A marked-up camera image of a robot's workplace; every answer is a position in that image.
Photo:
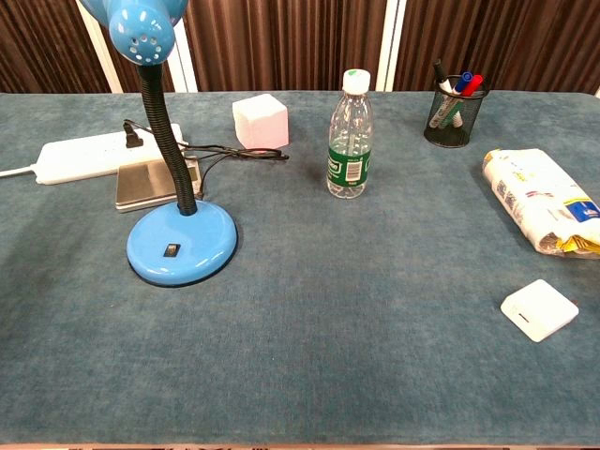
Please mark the blue table cloth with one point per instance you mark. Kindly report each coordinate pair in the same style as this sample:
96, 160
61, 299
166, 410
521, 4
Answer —
328, 328

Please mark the black mesh pen holder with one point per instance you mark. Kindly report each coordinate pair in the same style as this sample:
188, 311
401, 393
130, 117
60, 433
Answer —
452, 137

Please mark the white frame post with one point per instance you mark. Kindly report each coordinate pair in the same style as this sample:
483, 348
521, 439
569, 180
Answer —
185, 70
105, 65
389, 47

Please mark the small white square box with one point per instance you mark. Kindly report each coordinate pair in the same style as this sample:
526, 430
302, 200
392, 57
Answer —
539, 310

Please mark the white and yellow snack bag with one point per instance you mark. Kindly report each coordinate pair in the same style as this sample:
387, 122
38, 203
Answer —
539, 197

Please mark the clear water bottle green label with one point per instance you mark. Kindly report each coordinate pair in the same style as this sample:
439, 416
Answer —
349, 154

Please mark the blue desk lamp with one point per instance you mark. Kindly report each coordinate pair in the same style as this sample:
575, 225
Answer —
187, 234

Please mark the pink and white cube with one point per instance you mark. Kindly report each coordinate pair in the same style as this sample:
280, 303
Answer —
260, 122

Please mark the white power strip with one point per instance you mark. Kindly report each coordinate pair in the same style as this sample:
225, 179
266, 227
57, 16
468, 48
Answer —
79, 159

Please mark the black capped marker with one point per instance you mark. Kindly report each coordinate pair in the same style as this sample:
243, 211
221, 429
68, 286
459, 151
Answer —
441, 75

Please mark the red capped marker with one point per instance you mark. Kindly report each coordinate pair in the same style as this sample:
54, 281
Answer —
473, 84

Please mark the blue capped marker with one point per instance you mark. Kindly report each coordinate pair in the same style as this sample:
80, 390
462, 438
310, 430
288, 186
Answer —
465, 79

